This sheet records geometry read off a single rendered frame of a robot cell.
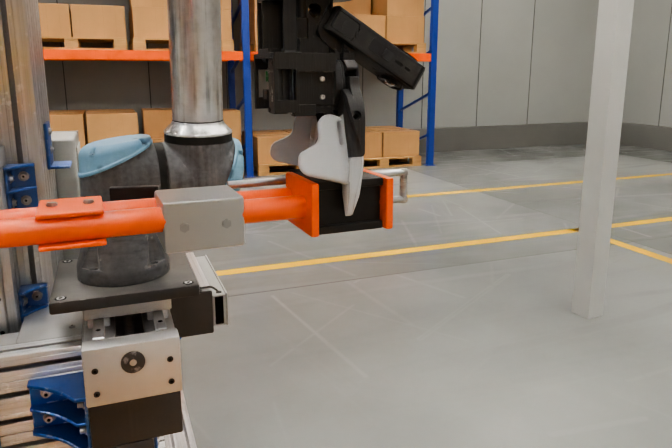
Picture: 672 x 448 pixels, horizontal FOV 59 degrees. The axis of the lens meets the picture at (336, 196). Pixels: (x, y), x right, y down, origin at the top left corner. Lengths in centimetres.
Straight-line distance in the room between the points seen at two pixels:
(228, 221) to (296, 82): 13
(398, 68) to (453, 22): 997
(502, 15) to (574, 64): 186
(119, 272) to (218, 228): 51
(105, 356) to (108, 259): 17
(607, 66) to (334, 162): 298
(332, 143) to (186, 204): 14
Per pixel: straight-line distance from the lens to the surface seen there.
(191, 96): 101
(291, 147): 61
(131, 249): 102
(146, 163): 101
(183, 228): 52
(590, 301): 366
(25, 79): 118
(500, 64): 1107
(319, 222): 55
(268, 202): 54
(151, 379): 96
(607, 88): 344
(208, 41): 101
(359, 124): 53
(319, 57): 54
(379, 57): 57
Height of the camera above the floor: 138
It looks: 12 degrees down
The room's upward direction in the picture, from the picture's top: straight up
